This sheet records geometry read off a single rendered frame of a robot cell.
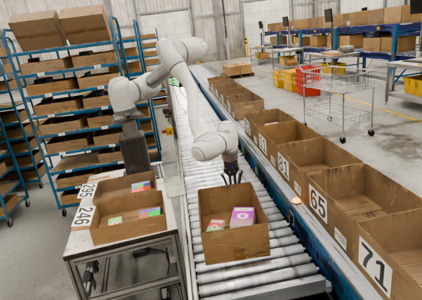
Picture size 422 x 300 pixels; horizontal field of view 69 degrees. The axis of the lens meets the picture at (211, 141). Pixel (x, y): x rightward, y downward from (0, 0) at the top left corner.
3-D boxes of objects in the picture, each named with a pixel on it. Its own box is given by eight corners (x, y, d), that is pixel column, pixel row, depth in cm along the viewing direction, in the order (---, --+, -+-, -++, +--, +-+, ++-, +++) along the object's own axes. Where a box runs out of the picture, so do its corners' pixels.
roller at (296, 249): (192, 266, 140) (191, 263, 136) (302, 244, 144) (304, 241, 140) (194, 278, 137) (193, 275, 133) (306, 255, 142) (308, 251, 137)
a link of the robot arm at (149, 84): (124, 85, 226) (148, 78, 239) (134, 105, 227) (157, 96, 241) (178, 33, 166) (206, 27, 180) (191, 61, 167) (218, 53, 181)
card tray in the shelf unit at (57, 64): (21, 75, 290) (18, 64, 287) (36, 71, 319) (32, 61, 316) (65, 69, 293) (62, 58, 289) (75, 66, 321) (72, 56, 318)
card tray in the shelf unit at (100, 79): (79, 88, 301) (76, 78, 298) (87, 84, 330) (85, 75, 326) (120, 83, 304) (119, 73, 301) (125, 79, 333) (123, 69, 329)
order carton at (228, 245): (201, 216, 172) (196, 189, 166) (253, 208, 173) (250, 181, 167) (205, 265, 135) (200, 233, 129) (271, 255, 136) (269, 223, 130)
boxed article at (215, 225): (205, 240, 150) (204, 234, 149) (212, 224, 162) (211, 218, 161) (218, 241, 148) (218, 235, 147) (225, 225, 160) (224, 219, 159)
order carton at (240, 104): (227, 112, 329) (226, 96, 323) (254, 107, 332) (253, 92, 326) (235, 121, 292) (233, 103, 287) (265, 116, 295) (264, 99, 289)
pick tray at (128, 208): (100, 217, 184) (97, 202, 181) (164, 203, 190) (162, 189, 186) (93, 246, 158) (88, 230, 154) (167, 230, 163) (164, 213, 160)
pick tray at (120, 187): (102, 193, 213) (98, 181, 210) (157, 182, 219) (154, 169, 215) (95, 215, 187) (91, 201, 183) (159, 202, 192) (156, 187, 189)
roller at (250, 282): (196, 294, 127) (194, 284, 126) (316, 268, 132) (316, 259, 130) (196, 303, 123) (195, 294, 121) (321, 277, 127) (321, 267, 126)
